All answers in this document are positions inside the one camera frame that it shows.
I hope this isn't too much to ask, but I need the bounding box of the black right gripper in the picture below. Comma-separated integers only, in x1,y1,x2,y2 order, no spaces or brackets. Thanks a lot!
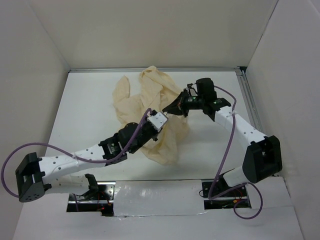
163,88,206,117

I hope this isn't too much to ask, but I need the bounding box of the cream yellow jacket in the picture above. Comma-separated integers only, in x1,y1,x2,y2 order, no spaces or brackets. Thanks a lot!
112,66,190,165

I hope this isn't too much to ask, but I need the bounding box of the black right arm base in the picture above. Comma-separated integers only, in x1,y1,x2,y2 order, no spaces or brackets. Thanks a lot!
198,177,250,210

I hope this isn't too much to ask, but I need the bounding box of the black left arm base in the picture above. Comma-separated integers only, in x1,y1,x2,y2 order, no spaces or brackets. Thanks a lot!
66,173,116,217

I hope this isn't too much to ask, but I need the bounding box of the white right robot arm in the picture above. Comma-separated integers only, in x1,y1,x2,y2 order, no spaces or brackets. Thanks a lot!
163,78,283,196

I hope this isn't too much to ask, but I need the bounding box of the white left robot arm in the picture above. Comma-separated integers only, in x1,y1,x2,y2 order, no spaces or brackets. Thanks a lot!
15,120,165,203

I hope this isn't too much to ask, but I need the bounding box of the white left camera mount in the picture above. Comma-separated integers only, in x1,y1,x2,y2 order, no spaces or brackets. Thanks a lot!
147,112,169,132

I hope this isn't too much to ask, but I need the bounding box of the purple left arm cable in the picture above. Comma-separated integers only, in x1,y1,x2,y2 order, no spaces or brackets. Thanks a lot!
1,107,153,212

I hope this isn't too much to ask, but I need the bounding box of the aluminium frame rail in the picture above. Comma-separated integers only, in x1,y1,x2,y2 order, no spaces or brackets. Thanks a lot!
234,66,264,132

